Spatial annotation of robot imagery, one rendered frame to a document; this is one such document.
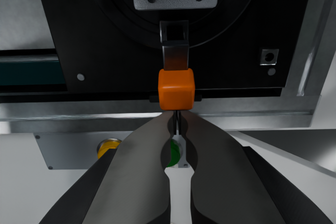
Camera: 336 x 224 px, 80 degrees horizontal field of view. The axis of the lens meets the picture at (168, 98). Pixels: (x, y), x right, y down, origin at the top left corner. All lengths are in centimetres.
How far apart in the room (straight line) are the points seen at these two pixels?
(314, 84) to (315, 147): 162
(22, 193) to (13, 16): 43
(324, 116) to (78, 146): 41
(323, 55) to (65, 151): 33
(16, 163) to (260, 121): 49
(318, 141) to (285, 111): 157
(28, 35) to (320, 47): 33
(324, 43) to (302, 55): 2
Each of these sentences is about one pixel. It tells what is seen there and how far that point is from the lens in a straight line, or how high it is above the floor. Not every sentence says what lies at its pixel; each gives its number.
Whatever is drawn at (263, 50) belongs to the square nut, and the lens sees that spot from 21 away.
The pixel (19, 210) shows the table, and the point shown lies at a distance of 69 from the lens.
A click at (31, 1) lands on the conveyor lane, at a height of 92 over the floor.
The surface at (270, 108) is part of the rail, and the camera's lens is 27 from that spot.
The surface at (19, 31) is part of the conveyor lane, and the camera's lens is 32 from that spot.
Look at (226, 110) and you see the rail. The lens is 25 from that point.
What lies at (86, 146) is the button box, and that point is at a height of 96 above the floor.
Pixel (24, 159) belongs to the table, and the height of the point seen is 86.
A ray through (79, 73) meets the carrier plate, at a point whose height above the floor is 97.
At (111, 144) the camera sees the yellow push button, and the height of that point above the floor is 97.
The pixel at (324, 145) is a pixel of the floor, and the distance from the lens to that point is 191.
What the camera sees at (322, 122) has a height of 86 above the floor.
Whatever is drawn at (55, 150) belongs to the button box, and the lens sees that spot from 33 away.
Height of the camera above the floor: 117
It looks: 62 degrees down
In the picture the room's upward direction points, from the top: 178 degrees counter-clockwise
